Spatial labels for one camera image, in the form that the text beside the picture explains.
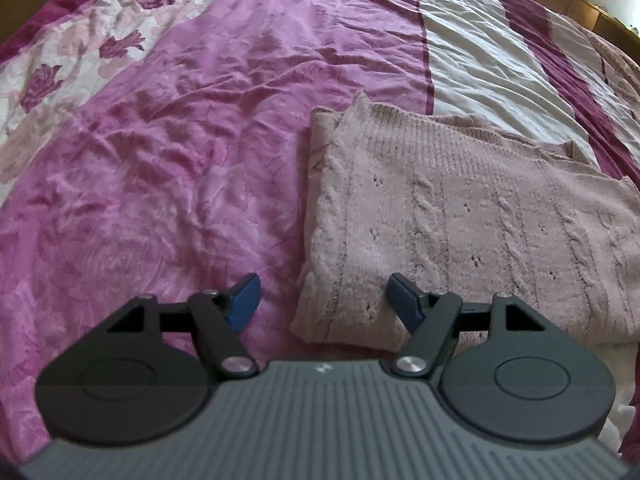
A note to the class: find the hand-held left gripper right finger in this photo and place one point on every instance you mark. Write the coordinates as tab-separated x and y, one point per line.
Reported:
404	300

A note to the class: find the pink knitted sweater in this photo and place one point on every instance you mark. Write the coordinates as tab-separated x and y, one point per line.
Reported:
450	210

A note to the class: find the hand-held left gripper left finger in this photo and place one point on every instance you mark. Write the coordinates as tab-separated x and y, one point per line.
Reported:
244	302

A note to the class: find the magenta floral striped bedspread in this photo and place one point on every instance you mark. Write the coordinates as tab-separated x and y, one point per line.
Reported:
175	160

